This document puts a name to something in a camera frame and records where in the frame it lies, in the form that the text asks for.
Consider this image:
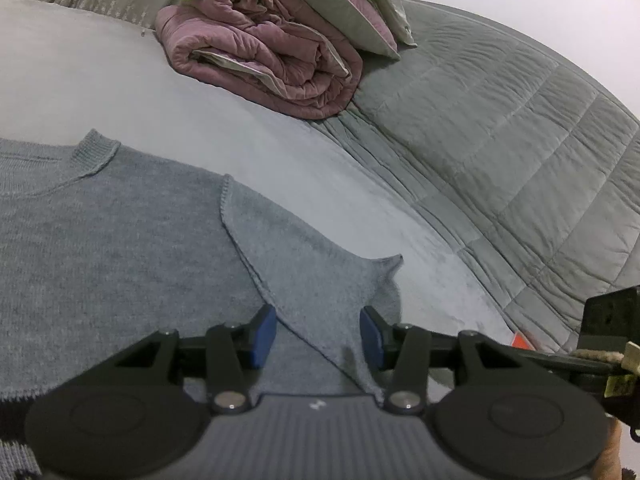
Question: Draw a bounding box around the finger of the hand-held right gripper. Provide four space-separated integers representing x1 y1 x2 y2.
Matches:
530 350 616 388

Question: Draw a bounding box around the grey quilted blanket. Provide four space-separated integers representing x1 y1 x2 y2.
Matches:
315 0 640 356

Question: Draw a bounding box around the purple and grey pillow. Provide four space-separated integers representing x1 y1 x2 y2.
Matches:
285 0 401 61

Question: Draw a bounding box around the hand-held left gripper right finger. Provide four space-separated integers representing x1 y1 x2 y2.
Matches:
360 305 538 415

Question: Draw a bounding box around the folded purple quilt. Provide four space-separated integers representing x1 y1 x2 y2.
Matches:
154 0 364 121

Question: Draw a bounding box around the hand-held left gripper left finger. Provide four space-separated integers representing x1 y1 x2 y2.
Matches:
102 304 278 415

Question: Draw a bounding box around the grey knit sweater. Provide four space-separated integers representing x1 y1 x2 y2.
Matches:
0 129 405 480

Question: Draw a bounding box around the person's right forearm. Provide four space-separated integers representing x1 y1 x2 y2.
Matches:
597 417 623 480

